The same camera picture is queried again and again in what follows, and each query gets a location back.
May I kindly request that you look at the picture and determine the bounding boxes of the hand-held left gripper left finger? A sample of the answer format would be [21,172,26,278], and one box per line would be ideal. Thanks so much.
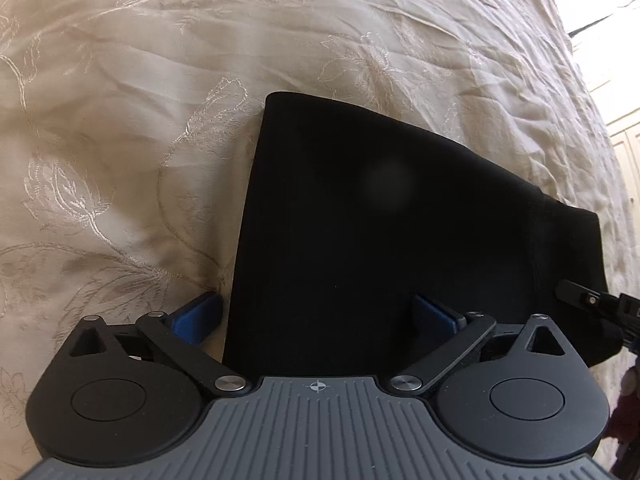
[67,292,252,400]

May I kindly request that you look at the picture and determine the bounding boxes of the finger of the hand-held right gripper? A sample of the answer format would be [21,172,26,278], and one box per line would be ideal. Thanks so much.
[556,280,640,320]

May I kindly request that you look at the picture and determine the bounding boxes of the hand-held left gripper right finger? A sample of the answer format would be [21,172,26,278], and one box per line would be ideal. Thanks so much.
[390,294,572,397]

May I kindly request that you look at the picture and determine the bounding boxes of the black pants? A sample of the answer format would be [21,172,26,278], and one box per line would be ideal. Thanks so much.
[222,91,623,368]

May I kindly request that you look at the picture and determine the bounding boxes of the dark red clothing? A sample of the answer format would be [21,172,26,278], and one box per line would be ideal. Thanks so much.
[607,367,640,463]

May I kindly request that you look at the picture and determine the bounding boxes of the cream wardrobe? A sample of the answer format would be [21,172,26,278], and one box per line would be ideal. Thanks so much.
[567,0,640,291]

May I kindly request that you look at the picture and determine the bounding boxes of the cream embroidered bedspread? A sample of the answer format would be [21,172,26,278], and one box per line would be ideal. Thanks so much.
[0,0,632,480]

